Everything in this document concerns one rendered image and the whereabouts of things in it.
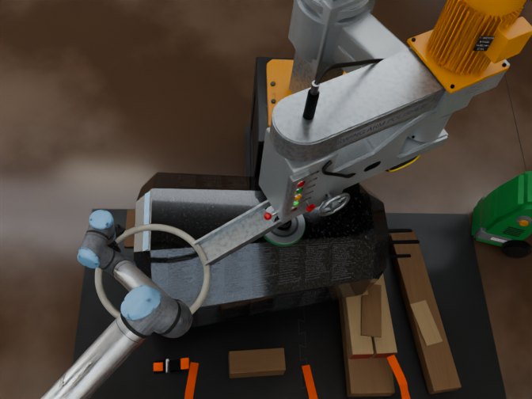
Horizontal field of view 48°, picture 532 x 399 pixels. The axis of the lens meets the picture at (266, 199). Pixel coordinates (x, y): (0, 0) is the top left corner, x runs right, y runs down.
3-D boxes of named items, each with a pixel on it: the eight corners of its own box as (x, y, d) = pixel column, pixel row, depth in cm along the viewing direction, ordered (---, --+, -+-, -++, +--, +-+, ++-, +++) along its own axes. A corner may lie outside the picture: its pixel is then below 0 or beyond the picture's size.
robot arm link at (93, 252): (108, 269, 229) (118, 241, 235) (83, 256, 222) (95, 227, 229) (93, 272, 235) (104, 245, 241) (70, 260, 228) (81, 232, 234)
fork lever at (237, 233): (323, 164, 273) (322, 159, 268) (344, 197, 266) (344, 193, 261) (191, 239, 270) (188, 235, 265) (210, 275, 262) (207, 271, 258)
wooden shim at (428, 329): (408, 305, 344) (409, 304, 343) (424, 301, 346) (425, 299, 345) (426, 346, 333) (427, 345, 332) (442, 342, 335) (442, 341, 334)
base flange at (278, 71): (265, 62, 340) (266, 57, 336) (350, 66, 344) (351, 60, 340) (267, 134, 317) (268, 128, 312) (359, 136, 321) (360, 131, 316)
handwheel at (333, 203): (336, 190, 261) (342, 172, 247) (347, 208, 257) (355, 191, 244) (306, 203, 256) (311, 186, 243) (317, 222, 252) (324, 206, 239)
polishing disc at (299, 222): (313, 230, 282) (313, 229, 281) (275, 252, 275) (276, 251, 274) (288, 197, 290) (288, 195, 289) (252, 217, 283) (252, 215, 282)
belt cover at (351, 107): (456, 50, 251) (471, 20, 236) (493, 93, 241) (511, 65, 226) (256, 129, 223) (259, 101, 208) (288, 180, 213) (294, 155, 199)
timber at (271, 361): (229, 378, 325) (229, 374, 314) (228, 356, 330) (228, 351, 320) (283, 374, 328) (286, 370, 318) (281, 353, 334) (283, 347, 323)
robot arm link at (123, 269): (212, 323, 193) (133, 256, 247) (184, 308, 186) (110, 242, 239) (191, 354, 192) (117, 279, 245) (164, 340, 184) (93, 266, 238)
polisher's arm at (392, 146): (412, 125, 289) (447, 56, 246) (440, 161, 280) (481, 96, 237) (281, 182, 268) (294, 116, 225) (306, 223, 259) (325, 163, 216)
